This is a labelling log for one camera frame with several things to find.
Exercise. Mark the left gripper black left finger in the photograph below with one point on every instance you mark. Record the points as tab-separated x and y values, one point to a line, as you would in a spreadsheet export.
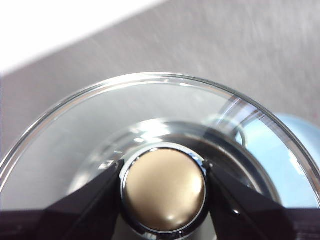
62	220

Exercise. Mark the blue round plate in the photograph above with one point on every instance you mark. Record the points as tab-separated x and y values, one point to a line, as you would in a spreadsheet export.
270	140

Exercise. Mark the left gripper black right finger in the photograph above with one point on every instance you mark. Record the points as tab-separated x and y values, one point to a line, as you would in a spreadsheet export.
262	222

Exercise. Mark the glass lid with green knob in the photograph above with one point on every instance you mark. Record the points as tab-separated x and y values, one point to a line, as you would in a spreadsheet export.
165	190

